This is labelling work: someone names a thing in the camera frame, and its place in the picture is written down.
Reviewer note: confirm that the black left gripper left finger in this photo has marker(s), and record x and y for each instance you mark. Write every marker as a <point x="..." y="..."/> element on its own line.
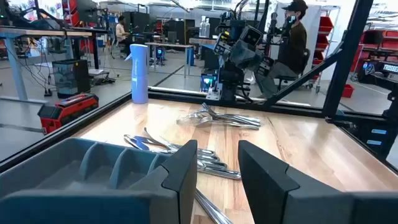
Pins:
<point x="183" y="174"/>

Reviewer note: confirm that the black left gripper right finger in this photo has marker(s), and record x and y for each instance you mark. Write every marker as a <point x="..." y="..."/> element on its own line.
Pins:
<point x="264" y="186"/>

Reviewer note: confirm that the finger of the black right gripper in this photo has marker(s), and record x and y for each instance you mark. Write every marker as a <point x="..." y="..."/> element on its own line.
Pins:
<point x="239" y="53"/>
<point x="256" y="59"/>

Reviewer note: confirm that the steel spoon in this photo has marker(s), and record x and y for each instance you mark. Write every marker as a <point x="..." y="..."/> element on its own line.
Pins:
<point x="216" y="165"/>
<point x="225" y="174"/>
<point x="136" y="143"/>
<point x="210" y="157"/>

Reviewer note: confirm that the steel knife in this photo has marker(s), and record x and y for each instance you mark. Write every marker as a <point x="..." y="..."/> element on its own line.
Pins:
<point x="211" y="208"/>

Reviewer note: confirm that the steel fork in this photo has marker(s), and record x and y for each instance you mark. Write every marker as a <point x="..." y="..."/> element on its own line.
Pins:
<point x="242" y="127"/>
<point x="189" y="118"/>
<point x="245" y="119"/>
<point x="248" y="124"/>

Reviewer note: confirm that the grey cutlery tray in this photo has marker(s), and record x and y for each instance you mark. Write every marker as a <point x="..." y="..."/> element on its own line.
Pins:
<point x="62" y="161"/>

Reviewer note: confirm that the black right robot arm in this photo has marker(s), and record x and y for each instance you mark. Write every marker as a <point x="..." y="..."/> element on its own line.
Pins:
<point x="230" y="81"/>

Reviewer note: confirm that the clear plastic bottle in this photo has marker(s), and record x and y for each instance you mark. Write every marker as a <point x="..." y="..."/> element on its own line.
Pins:
<point x="202" y="28"/>
<point x="207" y="29"/>

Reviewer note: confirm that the person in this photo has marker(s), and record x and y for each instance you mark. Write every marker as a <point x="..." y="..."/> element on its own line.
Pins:
<point x="120" y="31"/>
<point x="295" y="43"/>

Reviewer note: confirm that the black equipment cabinet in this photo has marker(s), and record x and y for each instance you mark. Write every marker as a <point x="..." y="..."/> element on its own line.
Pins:
<point x="136" y="23"/>
<point x="182" y="31"/>

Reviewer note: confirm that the black office chair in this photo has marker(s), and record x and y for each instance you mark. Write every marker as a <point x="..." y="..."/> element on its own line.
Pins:
<point x="306" y="62"/>

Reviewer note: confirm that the grey work table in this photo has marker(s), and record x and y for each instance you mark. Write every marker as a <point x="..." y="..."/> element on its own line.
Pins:
<point x="168" y="45"/>

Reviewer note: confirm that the red storage bin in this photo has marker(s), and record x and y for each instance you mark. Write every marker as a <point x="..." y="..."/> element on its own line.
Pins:
<point x="348" y="91"/>
<point x="326" y="25"/>
<point x="322" y="42"/>
<point x="317" y="57"/>
<point x="390" y="39"/>

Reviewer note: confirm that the periwinkle spray bottle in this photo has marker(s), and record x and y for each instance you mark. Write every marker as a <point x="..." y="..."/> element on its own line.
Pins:
<point x="140" y="77"/>

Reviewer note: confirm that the grey computer tower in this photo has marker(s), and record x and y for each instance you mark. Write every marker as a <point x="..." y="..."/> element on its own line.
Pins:
<point x="66" y="79"/>

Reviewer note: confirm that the grey standing desk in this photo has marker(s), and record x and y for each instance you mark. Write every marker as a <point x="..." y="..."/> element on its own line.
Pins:
<point x="46" y="32"/>

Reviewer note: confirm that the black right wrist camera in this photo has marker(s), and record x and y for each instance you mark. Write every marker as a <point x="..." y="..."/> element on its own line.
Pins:
<point x="252" y="36"/>

